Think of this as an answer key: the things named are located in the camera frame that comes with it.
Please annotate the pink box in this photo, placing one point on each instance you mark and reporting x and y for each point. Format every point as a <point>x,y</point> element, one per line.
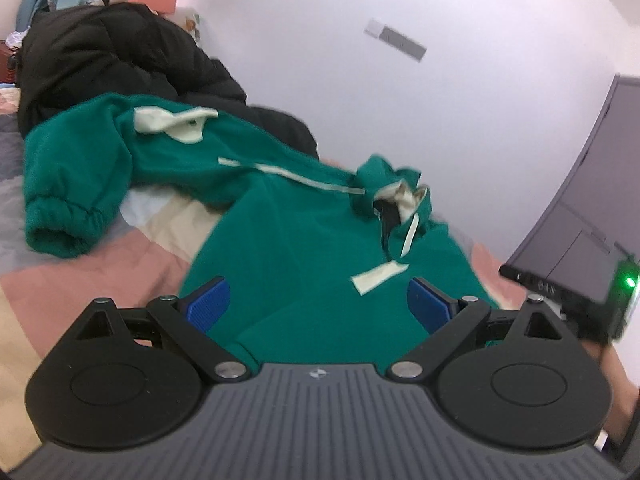
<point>154,1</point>

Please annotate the black puffer jacket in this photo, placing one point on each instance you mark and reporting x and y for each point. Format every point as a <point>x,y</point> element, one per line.
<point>100,60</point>

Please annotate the grey door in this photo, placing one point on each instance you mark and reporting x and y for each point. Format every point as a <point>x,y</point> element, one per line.
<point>595,185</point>

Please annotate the green hoodie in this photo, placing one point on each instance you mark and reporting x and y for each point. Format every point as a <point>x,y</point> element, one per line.
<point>300,240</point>

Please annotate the grey wall plate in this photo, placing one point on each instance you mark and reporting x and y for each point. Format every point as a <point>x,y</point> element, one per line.
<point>397,40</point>

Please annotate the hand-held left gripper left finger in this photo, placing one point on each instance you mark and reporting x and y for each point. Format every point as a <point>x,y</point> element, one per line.
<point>210,305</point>

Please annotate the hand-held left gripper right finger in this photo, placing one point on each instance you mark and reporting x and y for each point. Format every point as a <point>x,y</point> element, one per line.
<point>427,305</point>

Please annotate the small printed packet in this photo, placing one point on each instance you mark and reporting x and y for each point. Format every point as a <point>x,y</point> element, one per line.
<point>192,25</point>

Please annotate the person's right forearm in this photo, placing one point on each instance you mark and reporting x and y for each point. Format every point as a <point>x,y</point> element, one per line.
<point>620,385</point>

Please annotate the patchwork blanket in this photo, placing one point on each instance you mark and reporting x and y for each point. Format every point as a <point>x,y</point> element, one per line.
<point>150,240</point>

